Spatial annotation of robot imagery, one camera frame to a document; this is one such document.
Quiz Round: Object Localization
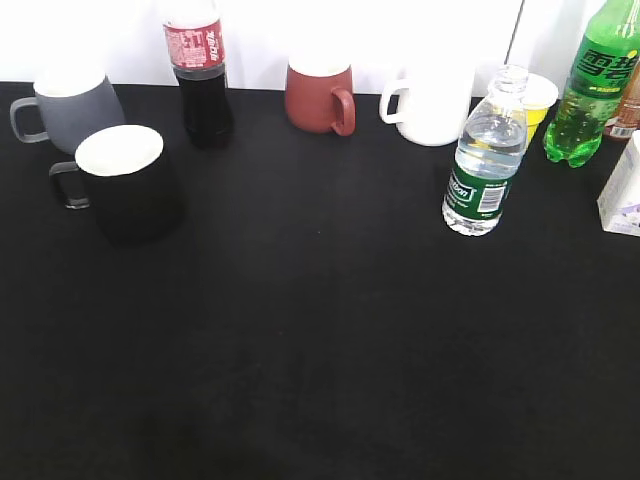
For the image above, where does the clear water bottle green label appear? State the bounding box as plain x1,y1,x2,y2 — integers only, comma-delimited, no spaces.
442,65,528,236

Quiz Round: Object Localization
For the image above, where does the yellow cup white lid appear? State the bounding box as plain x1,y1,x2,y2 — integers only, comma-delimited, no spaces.
522,73,559,146

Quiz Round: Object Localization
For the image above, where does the red ceramic mug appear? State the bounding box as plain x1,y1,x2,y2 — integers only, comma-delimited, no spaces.
285,56,356,136

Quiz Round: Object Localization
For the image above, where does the white ceramic mug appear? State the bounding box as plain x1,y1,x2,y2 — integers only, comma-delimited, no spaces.
379,64,475,147

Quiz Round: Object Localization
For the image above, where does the black ceramic mug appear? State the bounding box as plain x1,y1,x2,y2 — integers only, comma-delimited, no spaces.
49,124,186,246

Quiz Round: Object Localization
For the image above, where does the cola bottle red label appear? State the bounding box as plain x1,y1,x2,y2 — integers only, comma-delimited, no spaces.
159,0,234,149

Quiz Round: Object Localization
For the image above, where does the grey ceramic mug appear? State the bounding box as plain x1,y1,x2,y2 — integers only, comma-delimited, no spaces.
9,66,126,155

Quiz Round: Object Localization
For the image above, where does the white milk carton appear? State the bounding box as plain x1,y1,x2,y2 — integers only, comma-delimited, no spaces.
597,130,640,237

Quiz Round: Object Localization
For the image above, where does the brown drink bottle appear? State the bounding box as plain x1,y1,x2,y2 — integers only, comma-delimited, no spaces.
604,66,640,141

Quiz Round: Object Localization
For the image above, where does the green soda bottle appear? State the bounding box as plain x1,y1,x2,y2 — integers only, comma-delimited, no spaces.
543,0,639,168

